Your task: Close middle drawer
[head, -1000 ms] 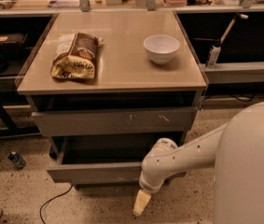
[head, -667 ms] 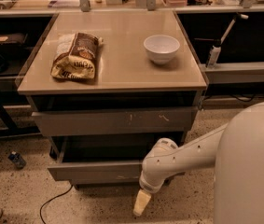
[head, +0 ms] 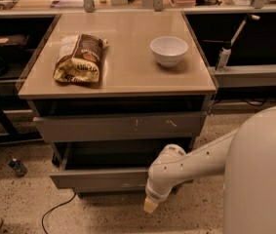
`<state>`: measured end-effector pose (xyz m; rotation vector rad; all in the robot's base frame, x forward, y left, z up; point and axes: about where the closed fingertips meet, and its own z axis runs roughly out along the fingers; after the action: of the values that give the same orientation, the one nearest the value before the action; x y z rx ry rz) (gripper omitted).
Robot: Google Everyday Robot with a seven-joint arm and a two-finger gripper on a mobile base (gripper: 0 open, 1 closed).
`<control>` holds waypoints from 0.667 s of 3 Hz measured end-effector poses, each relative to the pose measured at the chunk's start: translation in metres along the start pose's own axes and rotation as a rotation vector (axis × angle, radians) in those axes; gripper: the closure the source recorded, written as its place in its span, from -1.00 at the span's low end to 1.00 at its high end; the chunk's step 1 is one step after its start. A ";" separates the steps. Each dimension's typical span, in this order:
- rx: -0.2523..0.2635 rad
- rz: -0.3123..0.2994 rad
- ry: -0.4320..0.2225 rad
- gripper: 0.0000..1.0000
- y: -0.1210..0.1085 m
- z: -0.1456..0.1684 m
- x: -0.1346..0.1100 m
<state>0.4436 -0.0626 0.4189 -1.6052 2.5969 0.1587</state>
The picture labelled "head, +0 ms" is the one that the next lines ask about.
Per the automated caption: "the grey top drawer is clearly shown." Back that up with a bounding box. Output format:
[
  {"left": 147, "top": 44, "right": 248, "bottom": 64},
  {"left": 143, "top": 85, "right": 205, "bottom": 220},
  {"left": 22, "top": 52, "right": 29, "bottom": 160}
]
[{"left": 34, "top": 112, "right": 206, "bottom": 142}]

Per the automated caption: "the black floor cable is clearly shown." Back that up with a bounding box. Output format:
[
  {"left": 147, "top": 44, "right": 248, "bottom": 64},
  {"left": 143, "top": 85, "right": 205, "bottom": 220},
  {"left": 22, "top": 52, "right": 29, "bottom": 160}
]
[{"left": 41, "top": 192, "right": 78, "bottom": 234}]

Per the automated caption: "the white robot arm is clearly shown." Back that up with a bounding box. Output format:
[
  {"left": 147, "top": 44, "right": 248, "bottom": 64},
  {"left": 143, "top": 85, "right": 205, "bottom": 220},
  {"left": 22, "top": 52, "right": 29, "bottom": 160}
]
[{"left": 144, "top": 106, "right": 276, "bottom": 234}]

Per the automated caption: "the grey drawer cabinet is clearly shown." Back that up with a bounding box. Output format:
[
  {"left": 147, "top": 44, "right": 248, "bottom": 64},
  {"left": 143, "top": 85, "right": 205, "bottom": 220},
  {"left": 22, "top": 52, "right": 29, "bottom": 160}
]
[{"left": 18, "top": 11, "right": 217, "bottom": 198}]

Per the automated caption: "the small blue can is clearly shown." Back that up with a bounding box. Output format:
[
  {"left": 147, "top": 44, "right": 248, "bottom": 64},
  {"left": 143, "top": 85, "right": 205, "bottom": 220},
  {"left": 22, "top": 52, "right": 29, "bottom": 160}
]
[{"left": 9, "top": 158, "right": 27, "bottom": 176}]

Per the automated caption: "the white ceramic bowl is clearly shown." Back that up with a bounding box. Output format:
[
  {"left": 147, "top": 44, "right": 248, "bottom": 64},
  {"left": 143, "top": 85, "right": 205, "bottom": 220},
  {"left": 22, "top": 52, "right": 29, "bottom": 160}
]
[{"left": 150, "top": 36, "right": 188, "bottom": 67}]

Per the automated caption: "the white bottle with nozzle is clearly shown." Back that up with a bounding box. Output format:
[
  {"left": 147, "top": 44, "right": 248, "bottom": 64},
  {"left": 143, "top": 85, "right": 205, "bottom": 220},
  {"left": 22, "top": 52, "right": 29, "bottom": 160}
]
[{"left": 215, "top": 14, "right": 260, "bottom": 71}]

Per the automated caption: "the brown yellow chip bag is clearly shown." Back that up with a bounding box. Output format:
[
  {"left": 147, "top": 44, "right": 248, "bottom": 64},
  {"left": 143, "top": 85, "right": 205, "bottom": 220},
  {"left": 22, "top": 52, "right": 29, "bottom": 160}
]
[{"left": 53, "top": 34, "right": 108, "bottom": 83}]

